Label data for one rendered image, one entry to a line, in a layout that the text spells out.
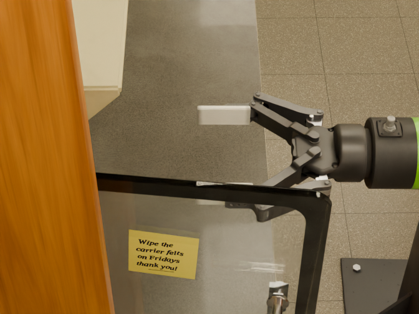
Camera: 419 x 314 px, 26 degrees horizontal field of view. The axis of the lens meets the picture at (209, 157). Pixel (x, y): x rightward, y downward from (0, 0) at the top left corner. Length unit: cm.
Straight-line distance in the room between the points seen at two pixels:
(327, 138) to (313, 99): 186
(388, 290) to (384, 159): 143
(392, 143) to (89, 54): 43
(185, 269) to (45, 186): 26
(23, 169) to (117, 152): 76
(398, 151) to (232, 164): 47
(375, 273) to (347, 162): 145
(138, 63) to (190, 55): 10
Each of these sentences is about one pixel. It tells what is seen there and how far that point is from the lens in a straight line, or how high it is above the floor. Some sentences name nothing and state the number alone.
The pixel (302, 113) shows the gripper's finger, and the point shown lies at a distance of 120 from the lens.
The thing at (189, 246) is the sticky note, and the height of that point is 129.
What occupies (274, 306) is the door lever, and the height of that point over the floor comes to 121.
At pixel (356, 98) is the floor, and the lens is 305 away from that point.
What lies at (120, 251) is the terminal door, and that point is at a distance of 101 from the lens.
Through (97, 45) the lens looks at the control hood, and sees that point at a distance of 88.
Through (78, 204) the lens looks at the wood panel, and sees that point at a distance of 84.
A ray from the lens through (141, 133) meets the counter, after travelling 159.
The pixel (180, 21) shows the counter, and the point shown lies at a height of 94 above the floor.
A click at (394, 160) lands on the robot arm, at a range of 114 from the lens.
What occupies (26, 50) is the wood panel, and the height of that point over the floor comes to 162.
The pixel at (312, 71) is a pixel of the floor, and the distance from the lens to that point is 313.
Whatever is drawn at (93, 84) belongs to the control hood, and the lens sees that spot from 84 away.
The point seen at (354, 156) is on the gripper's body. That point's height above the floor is 125.
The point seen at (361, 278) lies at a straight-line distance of 255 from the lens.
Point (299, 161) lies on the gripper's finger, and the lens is 113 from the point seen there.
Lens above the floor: 208
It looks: 47 degrees down
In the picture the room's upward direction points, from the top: straight up
